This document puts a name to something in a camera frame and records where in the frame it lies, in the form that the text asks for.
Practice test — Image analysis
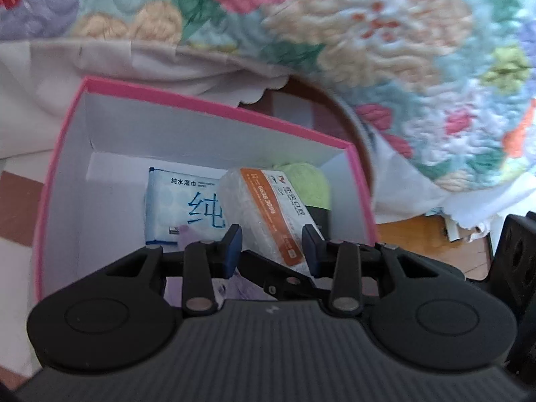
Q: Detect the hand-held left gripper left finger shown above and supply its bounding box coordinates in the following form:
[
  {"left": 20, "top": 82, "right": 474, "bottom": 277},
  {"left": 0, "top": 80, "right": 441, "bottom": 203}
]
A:
[{"left": 105, "top": 224, "right": 285, "bottom": 318}]

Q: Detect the purple plush toy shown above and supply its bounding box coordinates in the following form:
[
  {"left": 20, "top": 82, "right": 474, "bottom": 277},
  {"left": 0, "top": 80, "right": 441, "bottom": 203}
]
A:
[{"left": 165, "top": 224, "right": 277, "bottom": 302}]

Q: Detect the blue wet wipes pack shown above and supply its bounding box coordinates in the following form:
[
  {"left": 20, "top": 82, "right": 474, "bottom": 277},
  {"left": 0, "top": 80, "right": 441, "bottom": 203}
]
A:
[{"left": 144, "top": 166, "right": 229, "bottom": 246}]

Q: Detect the green yarn ball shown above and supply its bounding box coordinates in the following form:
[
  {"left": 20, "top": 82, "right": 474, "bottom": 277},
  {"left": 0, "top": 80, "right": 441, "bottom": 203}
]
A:
[{"left": 272, "top": 161, "right": 332, "bottom": 239}]

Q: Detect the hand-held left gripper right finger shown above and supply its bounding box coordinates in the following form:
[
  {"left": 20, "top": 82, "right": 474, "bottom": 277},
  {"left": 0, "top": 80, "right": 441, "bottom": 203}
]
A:
[{"left": 289, "top": 224, "right": 465, "bottom": 318}]

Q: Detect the white bed skirt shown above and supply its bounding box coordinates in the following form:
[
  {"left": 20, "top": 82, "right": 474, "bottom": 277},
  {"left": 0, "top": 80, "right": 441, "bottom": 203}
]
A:
[{"left": 0, "top": 38, "right": 536, "bottom": 244}]

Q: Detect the checkered rug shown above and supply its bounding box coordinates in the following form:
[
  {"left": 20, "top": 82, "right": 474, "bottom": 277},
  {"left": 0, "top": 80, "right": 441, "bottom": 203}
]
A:
[{"left": 0, "top": 73, "right": 378, "bottom": 386}]

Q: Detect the pink cardboard box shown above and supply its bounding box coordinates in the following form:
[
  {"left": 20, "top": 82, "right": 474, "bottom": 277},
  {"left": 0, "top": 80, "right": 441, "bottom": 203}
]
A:
[{"left": 33, "top": 76, "right": 380, "bottom": 302}]

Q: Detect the clear orange-label floss box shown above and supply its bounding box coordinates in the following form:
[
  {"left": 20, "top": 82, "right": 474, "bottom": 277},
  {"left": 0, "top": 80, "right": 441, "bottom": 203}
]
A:
[{"left": 218, "top": 166, "right": 325, "bottom": 279}]

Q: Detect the floral quilt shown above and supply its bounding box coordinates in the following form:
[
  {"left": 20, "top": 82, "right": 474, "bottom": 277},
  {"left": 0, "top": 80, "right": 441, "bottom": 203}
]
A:
[{"left": 0, "top": 0, "right": 536, "bottom": 193}]

